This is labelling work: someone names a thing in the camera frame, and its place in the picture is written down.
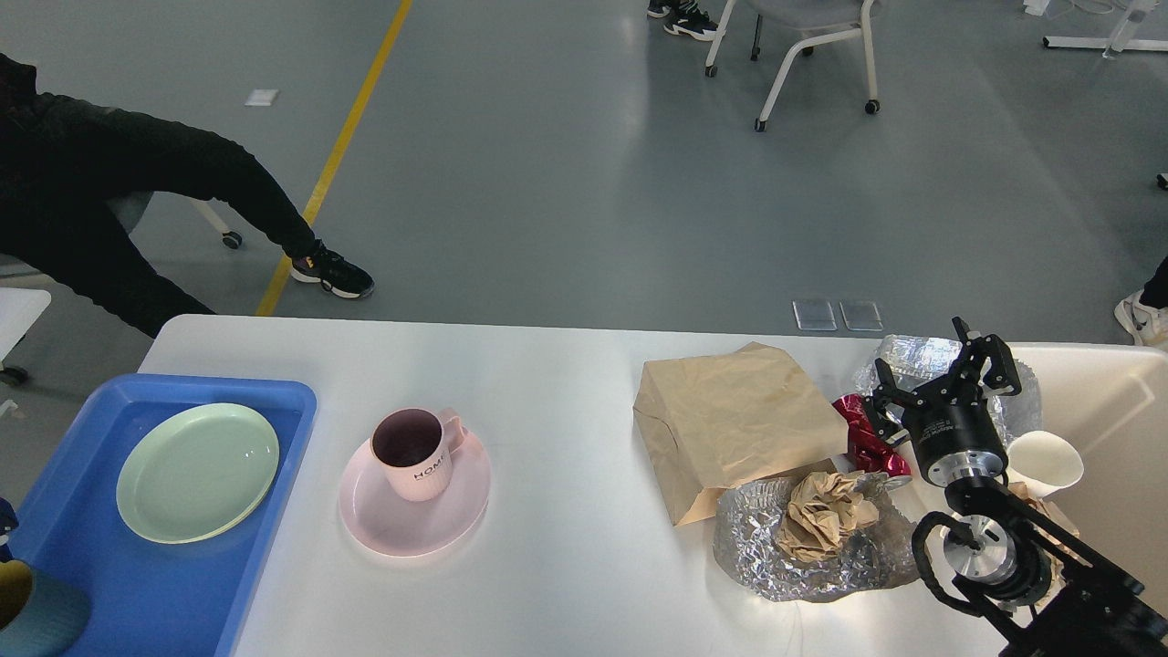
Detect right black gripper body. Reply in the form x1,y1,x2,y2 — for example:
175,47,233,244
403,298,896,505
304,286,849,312
902,390,1008,485

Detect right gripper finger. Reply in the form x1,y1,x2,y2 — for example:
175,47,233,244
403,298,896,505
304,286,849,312
951,317,1022,402
863,358,924,448

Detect pink HOME mug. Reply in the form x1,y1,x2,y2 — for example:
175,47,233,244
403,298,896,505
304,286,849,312
369,408,464,502

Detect dark teal cup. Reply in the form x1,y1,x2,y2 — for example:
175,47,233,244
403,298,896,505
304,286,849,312
1,560,91,656

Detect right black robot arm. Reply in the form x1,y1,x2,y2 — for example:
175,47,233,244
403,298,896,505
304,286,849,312
862,318,1164,656

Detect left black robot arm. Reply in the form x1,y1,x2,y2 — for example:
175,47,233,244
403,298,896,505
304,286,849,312
0,496,18,562

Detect crushed red can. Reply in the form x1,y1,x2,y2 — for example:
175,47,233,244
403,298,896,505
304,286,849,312
830,394,913,490

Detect back crumpled foil container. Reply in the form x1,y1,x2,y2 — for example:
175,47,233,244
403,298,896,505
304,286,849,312
856,334,1044,447

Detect white paper cup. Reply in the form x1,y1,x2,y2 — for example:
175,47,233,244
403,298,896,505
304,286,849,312
1006,430,1085,499

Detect right floor socket cover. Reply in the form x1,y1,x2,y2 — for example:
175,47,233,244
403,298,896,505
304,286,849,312
839,300,884,332

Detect floor socket cover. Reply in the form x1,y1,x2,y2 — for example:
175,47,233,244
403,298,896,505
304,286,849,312
839,300,884,332
791,298,837,332

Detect white plastic bin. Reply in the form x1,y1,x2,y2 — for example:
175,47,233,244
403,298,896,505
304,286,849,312
1011,343,1167,614

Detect left floor socket cover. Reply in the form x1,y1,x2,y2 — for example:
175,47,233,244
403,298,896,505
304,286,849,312
791,298,837,332

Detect crumpled brown paper ball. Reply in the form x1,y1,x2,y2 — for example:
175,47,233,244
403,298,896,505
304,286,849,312
776,473,880,563

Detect white sneaker at right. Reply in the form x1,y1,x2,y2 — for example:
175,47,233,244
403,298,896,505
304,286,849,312
1113,288,1167,352

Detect crumpled brown paper scrap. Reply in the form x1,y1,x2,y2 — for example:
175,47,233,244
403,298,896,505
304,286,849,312
1006,480,1080,588

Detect brown paper bag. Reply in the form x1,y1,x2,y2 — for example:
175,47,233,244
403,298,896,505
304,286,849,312
633,343,848,527

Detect front crumpled foil tray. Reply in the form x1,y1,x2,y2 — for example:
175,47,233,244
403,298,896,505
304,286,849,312
712,473,919,602

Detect white stand base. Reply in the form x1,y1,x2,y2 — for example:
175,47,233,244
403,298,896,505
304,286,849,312
1042,1,1167,58

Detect black sneakers at top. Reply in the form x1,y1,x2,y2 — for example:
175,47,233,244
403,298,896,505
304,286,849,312
646,1,719,42

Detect pink plate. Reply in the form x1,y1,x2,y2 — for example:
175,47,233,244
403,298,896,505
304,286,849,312
339,429,492,558

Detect black sneaker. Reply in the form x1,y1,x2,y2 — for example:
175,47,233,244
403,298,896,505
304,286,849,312
290,240,375,299

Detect light green plate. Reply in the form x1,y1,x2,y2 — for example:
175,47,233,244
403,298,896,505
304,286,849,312
114,402,281,545

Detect blue plastic tray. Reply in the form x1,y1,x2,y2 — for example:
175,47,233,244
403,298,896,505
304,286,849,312
11,374,317,656

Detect seated person in black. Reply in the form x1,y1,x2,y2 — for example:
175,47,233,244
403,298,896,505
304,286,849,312
1,57,325,337

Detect white side table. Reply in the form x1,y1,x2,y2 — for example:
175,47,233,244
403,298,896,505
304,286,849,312
0,288,51,387

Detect white frame office chair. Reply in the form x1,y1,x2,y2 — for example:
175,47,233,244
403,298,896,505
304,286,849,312
748,1,881,132

